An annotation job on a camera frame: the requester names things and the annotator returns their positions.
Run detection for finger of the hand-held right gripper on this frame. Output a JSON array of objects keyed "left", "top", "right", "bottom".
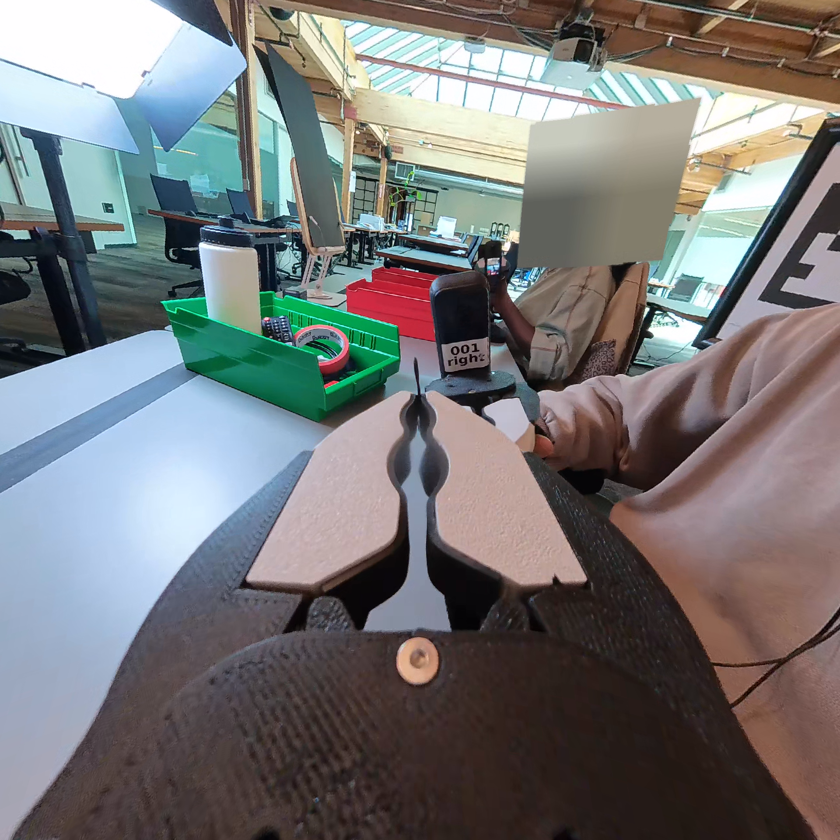
[{"left": 482, "top": 397, "right": 538, "bottom": 455}]

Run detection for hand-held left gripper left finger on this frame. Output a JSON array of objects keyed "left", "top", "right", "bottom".
[{"left": 245, "top": 392, "right": 413, "bottom": 614}]

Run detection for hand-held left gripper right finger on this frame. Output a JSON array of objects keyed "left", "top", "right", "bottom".
[{"left": 420, "top": 392, "right": 589, "bottom": 614}]

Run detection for person's right forearm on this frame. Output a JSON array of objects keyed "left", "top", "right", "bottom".
[{"left": 538, "top": 304, "right": 840, "bottom": 509}]

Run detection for red plastic bin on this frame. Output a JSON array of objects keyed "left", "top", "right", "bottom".
[
  {"left": 371, "top": 266, "right": 439, "bottom": 290},
  {"left": 344, "top": 277, "right": 435, "bottom": 342}
]

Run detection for dark office desk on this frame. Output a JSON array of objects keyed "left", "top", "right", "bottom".
[{"left": 374, "top": 233, "right": 484, "bottom": 274}]

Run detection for red tape roll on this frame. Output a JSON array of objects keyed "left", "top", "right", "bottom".
[{"left": 292, "top": 325, "right": 352, "bottom": 378}]

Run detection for green plastic bin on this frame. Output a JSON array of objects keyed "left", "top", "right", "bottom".
[{"left": 161, "top": 290, "right": 403, "bottom": 423}]

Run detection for tan office chair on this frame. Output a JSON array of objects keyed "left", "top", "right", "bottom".
[{"left": 591, "top": 261, "right": 652, "bottom": 388}]

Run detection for black flag board wooden stand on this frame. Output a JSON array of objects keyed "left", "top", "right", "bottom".
[{"left": 266, "top": 42, "right": 349, "bottom": 309}]

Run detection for white water bottle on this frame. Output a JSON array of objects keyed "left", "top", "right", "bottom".
[{"left": 198, "top": 220, "right": 262, "bottom": 337}]

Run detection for person's beige sweatshirt torso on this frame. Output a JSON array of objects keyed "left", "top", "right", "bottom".
[{"left": 610, "top": 459, "right": 840, "bottom": 840}]

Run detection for wooden office desk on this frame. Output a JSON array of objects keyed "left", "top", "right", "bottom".
[{"left": 147, "top": 208, "right": 291, "bottom": 290}]

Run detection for white ceiling projector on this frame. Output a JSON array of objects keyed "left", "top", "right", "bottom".
[{"left": 539, "top": 20, "right": 606, "bottom": 90}]

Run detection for black white marker board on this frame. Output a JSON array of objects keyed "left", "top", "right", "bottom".
[{"left": 692, "top": 118, "right": 840, "bottom": 353}]

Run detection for black office chair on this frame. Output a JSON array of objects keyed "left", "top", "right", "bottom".
[{"left": 150, "top": 173, "right": 206, "bottom": 300}]

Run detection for black light stand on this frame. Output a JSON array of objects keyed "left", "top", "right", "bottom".
[{"left": 20, "top": 128, "right": 109, "bottom": 358}]

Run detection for wooden desk black legs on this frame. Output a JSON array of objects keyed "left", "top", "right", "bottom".
[{"left": 0, "top": 202, "right": 126, "bottom": 265}]

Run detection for studio light panel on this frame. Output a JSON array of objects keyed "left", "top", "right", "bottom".
[{"left": 0, "top": 0, "right": 249, "bottom": 155}]

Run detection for thin black cable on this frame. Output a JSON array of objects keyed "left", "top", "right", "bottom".
[{"left": 712, "top": 604, "right": 840, "bottom": 710}]

